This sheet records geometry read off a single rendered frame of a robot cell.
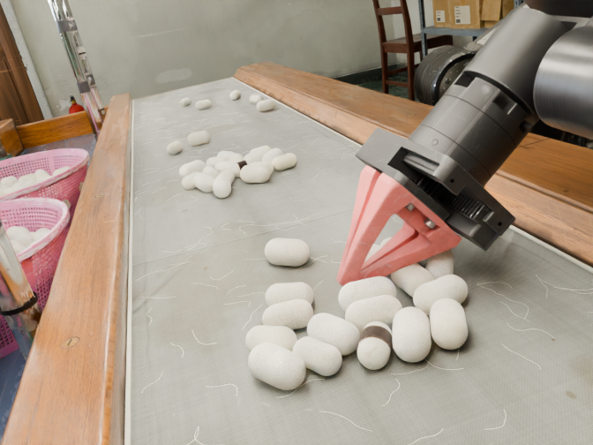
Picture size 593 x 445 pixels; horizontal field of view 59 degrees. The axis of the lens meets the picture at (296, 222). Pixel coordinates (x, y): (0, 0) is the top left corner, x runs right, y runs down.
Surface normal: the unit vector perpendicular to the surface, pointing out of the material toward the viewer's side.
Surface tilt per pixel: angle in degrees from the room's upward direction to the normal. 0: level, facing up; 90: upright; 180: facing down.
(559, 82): 75
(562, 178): 0
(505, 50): 47
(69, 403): 0
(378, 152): 39
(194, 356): 0
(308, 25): 90
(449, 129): 52
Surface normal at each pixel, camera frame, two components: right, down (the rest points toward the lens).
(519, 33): -0.51, -0.30
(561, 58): -0.80, -0.33
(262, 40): 0.21, 0.36
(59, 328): -0.18, -0.90
